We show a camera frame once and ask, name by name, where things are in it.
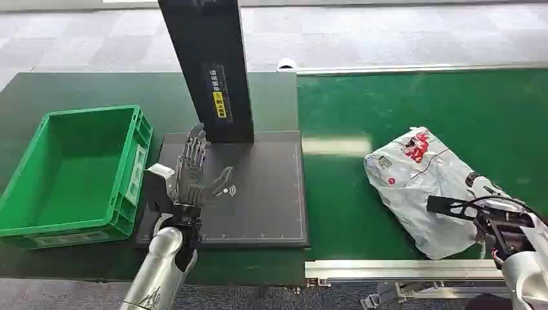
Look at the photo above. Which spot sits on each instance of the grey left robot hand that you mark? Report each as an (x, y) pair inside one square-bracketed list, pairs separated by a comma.
[(190, 179)]

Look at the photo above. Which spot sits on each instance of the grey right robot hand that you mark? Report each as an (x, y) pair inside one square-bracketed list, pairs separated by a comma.
[(507, 233)]

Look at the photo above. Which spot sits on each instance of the white plastic parcel bag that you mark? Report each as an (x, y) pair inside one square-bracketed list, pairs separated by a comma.
[(406, 184)]

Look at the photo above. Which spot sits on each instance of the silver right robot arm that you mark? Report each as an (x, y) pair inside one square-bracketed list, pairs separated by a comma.
[(528, 278)]

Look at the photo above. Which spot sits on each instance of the blue and yellow label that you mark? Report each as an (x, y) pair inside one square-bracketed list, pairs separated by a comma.
[(219, 100)]

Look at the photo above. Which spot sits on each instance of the green plastic crate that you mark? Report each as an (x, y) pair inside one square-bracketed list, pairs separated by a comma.
[(64, 171)]

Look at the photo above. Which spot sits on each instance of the black scanner column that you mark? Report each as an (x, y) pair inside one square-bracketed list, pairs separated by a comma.
[(201, 38)]

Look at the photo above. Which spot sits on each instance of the green belt conveyor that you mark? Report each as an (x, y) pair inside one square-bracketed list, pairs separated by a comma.
[(342, 214)]

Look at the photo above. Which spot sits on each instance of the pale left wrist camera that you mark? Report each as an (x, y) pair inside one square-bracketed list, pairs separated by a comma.
[(155, 184)]

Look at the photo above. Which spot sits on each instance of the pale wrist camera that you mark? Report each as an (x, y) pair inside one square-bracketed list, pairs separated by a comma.
[(498, 197), (155, 184)]

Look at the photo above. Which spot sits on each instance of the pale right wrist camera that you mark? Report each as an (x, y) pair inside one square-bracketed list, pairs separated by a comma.
[(498, 197)]

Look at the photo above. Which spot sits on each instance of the black scanner base plate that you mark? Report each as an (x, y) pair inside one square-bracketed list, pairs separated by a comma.
[(265, 192)]

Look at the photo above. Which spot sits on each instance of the metal conveyor bracket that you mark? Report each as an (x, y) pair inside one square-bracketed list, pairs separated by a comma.
[(398, 293)]

